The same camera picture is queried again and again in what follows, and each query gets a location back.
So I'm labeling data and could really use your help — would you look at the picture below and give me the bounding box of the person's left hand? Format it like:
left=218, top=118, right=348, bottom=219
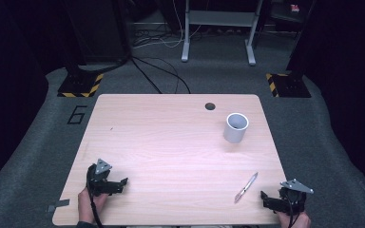
left=77, top=186, right=109, bottom=223

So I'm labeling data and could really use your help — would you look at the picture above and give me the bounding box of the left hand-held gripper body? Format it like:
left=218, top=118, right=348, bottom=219
left=86, top=158, right=113, bottom=197

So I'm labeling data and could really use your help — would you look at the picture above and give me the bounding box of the grey tape strip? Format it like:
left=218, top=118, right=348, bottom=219
left=47, top=199, right=71, bottom=214

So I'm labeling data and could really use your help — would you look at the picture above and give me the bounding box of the black metal stand pole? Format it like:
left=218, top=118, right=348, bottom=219
left=286, top=0, right=317, bottom=80
left=61, top=0, right=86, bottom=84

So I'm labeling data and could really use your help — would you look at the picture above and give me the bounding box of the white floor cable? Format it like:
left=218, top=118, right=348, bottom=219
left=132, top=0, right=203, bottom=49

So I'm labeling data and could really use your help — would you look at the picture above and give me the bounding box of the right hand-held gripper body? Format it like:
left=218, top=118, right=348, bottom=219
left=278, top=179, right=315, bottom=217

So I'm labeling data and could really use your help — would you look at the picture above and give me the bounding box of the silver pen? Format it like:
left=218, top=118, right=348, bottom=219
left=233, top=171, right=259, bottom=204

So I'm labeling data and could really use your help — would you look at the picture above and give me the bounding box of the white metal desk frame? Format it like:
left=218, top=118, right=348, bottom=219
left=181, top=0, right=266, bottom=67

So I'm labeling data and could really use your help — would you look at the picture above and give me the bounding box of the black floor cable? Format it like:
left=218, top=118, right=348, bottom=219
left=129, top=56, right=192, bottom=95

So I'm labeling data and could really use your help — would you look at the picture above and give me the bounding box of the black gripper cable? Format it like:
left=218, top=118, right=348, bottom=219
left=88, top=189, right=105, bottom=228
left=286, top=194, right=302, bottom=228

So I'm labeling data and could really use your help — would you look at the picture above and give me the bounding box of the black yellow-striped stand base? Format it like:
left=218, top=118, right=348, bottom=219
left=265, top=72, right=312, bottom=99
left=57, top=72, right=105, bottom=99

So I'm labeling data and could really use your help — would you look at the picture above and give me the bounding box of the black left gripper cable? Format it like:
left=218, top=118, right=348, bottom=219
left=88, top=189, right=105, bottom=228

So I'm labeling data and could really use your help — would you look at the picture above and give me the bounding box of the black cabinet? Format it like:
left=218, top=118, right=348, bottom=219
left=61, top=0, right=131, bottom=66

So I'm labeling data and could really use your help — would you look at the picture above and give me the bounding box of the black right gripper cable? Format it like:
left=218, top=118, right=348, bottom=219
left=286, top=194, right=302, bottom=228

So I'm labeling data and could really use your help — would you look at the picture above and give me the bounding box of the person's right hand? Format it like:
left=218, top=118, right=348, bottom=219
left=277, top=211, right=312, bottom=228

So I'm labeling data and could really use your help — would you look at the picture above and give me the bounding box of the white cylindrical cup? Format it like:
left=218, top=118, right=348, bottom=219
left=222, top=112, right=250, bottom=144

